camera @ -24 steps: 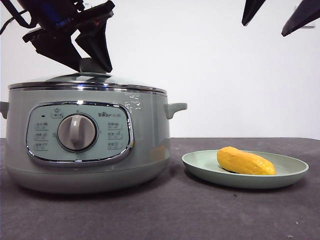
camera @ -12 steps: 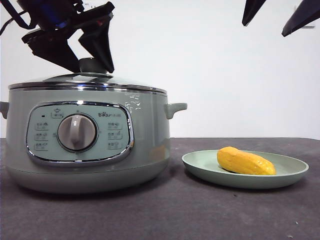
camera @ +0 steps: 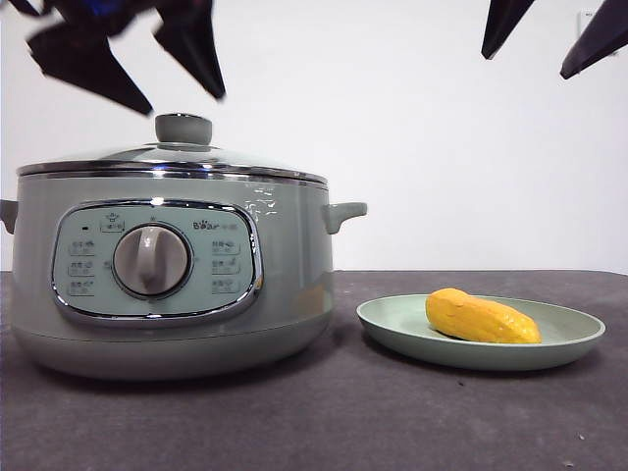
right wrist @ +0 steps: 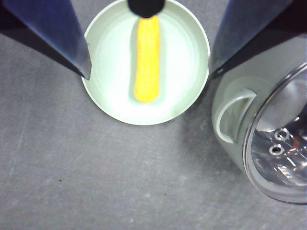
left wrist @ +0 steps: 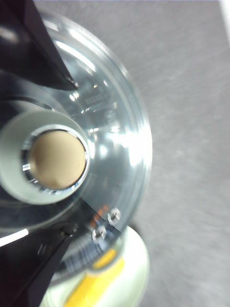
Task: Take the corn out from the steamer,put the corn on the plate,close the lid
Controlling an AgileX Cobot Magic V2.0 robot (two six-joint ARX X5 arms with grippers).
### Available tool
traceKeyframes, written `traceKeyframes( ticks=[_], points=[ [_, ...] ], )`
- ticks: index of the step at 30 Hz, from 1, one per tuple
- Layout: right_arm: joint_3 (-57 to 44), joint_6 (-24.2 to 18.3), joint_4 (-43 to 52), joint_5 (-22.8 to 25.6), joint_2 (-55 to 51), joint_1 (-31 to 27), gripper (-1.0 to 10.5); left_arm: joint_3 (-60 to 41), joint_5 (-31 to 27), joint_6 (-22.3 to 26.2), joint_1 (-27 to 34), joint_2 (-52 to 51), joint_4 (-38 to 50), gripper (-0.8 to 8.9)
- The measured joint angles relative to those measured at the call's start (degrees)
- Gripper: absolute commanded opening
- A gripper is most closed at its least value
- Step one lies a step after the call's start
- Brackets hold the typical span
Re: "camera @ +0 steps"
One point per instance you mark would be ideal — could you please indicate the pale green electric steamer pot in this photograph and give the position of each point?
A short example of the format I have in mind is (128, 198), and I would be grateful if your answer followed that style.
(294, 275)

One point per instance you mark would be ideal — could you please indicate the glass lid with green knob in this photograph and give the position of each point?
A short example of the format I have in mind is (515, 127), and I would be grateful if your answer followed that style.
(183, 128)

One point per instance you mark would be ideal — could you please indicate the pale green round plate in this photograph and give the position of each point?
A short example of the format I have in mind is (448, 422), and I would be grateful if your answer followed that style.
(392, 319)

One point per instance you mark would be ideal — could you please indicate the yellow corn cob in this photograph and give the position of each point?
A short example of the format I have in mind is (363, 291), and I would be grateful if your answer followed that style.
(481, 319)

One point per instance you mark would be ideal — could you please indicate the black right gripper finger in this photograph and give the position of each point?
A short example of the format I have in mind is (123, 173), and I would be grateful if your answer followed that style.
(503, 24)
(598, 39)

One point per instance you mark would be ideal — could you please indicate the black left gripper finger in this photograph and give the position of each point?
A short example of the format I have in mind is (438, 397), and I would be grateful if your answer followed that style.
(196, 49)
(88, 64)

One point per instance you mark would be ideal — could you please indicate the white wall power outlet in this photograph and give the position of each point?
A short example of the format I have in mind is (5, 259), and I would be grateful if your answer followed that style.
(584, 17)

